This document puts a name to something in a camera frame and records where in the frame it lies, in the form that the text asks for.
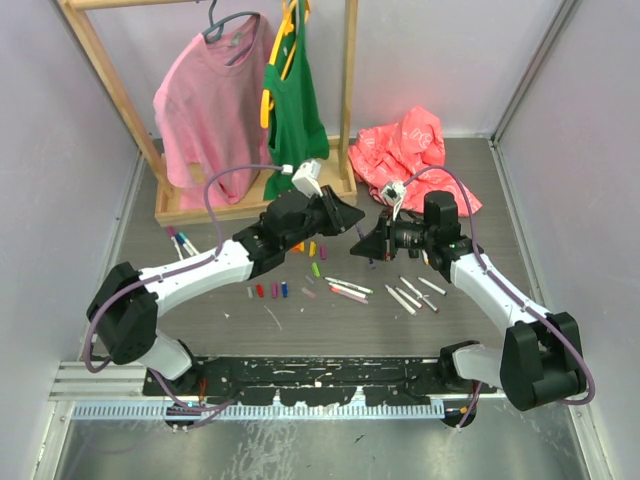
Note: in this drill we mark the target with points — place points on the coral printed cloth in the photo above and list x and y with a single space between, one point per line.
396 151

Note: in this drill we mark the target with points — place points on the wooden clothes rack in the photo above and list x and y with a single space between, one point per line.
336 172

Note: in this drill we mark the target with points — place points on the green marker cap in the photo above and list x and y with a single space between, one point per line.
315 270

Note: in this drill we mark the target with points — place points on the pink pen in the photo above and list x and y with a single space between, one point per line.
360 298

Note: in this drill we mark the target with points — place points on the brown marker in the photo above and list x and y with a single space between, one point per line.
419 295

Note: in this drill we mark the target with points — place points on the green tank top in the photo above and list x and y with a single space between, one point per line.
296 133

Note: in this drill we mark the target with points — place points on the red capped marker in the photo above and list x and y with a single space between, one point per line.
415 303

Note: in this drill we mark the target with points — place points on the clear pink pen cap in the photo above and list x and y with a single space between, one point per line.
308 293

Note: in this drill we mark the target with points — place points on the yellow hanger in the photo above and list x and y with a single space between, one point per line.
281 57

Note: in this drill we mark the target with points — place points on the pink t-shirt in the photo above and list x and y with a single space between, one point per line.
207 111

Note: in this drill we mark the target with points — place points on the green capped marker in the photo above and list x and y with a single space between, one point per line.
350 285

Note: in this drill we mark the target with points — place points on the dark purple pen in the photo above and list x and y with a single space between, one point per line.
361 237

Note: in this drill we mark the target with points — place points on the grey capped white marker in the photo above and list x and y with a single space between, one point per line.
348 289

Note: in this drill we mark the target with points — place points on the grey hanger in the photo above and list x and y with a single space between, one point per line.
215 31

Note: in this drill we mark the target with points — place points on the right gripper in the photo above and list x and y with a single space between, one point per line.
374 244

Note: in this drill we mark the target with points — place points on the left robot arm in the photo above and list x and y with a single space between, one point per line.
125 310

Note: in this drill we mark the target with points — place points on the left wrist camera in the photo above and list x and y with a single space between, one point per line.
305 179

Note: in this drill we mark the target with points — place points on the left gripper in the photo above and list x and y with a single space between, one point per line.
339 215

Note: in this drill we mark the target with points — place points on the slotted cable duct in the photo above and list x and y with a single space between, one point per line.
146 410

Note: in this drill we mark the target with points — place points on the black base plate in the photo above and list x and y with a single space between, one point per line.
320 381

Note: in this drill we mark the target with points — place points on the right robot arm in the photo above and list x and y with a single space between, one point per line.
540 361

